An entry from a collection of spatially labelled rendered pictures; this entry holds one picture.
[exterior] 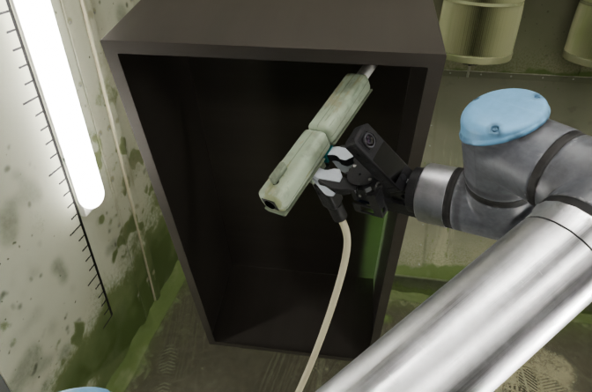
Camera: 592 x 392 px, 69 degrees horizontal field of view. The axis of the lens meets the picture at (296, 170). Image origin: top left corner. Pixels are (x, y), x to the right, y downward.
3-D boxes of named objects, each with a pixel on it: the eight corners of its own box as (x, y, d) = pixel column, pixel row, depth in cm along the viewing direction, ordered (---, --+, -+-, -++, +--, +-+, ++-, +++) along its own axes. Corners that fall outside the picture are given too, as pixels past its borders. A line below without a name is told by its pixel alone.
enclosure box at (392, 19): (232, 264, 184) (167, -29, 102) (373, 278, 177) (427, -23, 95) (209, 343, 159) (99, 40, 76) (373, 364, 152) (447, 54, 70)
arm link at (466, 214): (561, 164, 54) (555, 214, 61) (461, 149, 62) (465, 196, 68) (543, 218, 50) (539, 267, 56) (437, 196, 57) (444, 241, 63)
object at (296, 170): (320, 270, 79) (272, 194, 64) (299, 262, 82) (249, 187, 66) (423, 98, 101) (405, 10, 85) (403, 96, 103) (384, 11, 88)
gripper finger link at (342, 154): (319, 172, 81) (358, 187, 75) (308, 150, 77) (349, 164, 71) (328, 160, 82) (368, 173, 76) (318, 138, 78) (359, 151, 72)
